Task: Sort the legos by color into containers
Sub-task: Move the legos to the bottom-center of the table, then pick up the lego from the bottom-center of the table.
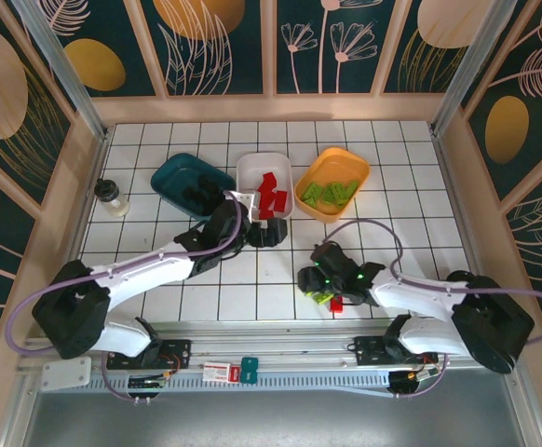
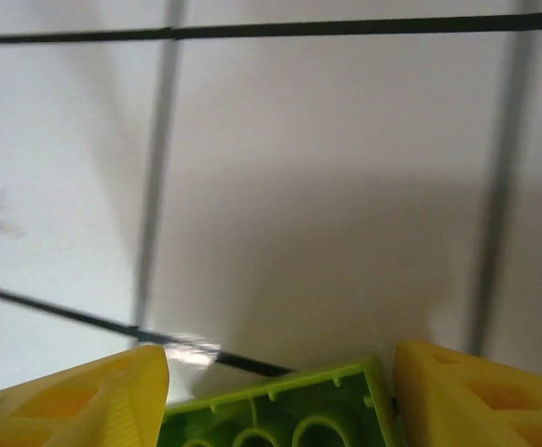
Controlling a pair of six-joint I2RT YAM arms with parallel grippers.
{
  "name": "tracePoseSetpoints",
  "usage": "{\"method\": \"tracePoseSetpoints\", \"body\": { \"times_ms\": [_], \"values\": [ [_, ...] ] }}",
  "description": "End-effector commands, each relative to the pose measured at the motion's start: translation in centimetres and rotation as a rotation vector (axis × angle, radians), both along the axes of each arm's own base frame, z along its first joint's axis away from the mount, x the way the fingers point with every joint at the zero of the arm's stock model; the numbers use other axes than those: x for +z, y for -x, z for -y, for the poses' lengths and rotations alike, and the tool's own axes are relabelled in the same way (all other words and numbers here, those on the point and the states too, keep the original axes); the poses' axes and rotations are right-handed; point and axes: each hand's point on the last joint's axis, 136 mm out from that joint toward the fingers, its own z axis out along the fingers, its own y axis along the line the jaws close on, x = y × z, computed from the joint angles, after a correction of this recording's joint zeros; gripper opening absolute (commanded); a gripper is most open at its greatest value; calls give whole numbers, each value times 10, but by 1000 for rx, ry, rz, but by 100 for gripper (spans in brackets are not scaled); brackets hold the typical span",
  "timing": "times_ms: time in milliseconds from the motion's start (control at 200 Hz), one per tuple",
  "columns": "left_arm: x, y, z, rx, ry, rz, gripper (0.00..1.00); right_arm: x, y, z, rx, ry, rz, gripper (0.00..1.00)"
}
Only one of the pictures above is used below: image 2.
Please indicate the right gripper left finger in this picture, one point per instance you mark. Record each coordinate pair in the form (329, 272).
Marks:
(66, 410)

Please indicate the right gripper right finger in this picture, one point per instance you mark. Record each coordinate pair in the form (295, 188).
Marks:
(485, 410)

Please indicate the green lego brick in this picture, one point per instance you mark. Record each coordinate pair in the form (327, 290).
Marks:
(275, 410)

